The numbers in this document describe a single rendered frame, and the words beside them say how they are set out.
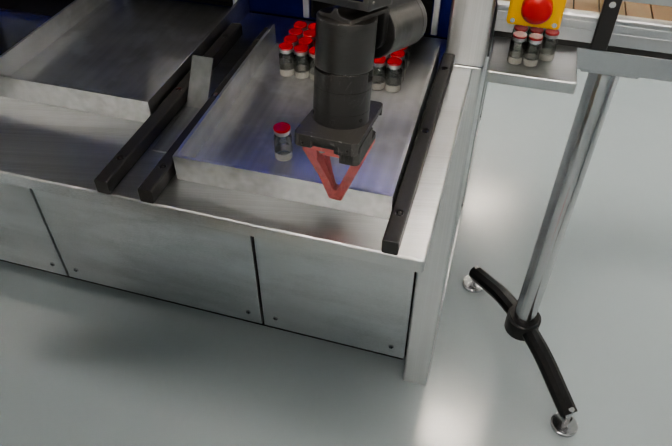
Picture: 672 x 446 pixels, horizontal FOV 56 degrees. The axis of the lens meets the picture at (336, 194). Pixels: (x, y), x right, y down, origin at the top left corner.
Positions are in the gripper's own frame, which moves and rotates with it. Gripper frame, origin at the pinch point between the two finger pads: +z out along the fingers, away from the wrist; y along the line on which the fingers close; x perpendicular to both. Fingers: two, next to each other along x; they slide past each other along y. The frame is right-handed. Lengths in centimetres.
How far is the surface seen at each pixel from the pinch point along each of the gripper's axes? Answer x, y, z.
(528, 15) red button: -16.0, 30.8, -13.0
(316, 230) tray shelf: 1.2, -2.7, 3.7
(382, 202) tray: -5.1, 0.9, 0.6
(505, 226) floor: -23, 111, 74
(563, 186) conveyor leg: -29, 56, 25
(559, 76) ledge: -22.3, 37.6, -3.0
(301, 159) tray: 6.9, 7.9, 1.8
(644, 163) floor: -65, 156, 67
